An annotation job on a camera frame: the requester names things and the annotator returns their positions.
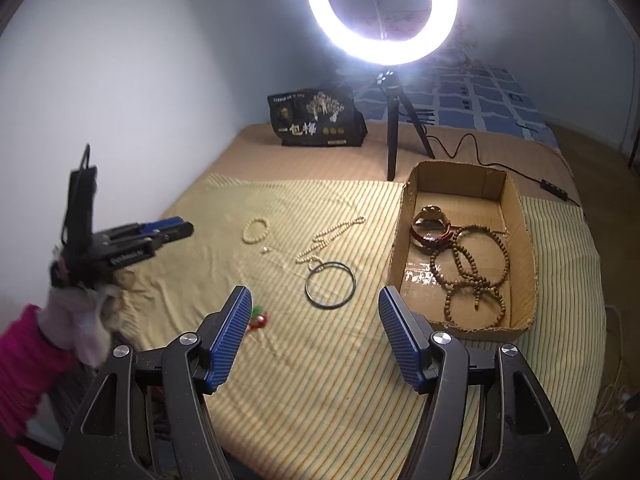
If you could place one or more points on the blue checked blanket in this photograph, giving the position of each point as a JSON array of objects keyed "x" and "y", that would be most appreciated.
[{"x": 480, "y": 95}]

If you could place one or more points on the black bangle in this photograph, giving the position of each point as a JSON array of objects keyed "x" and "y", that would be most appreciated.
[{"x": 306, "y": 287}]

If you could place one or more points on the red green charm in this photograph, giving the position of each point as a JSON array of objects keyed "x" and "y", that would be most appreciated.
[{"x": 260, "y": 320}]

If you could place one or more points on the person's left hand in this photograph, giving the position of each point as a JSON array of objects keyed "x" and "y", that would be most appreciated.
[{"x": 75, "y": 325}]

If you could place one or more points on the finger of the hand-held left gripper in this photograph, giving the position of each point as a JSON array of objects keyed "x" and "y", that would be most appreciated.
[
  {"x": 162, "y": 224},
  {"x": 181, "y": 231}
]

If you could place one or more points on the brown bed sheet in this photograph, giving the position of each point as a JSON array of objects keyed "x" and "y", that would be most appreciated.
[{"x": 280, "y": 160}]

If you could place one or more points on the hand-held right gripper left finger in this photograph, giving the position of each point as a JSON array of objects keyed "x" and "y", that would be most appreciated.
[{"x": 230, "y": 340}]

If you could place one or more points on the black tripod stand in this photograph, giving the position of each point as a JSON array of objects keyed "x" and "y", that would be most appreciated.
[{"x": 392, "y": 125}]

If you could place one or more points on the cardboard box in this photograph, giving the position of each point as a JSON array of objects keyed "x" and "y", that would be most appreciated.
[{"x": 520, "y": 260}]

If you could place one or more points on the yellow striped cloth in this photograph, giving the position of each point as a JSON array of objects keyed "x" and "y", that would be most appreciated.
[{"x": 300, "y": 410}]

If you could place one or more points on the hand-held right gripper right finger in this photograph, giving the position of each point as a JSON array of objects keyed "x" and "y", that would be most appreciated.
[{"x": 400, "y": 340}]

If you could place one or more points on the black printed snack bag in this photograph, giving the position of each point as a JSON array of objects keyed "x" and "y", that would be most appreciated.
[{"x": 310, "y": 115}]

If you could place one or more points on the floral pillow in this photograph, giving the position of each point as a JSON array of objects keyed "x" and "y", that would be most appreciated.
[{"x": 462, "y": 47}]

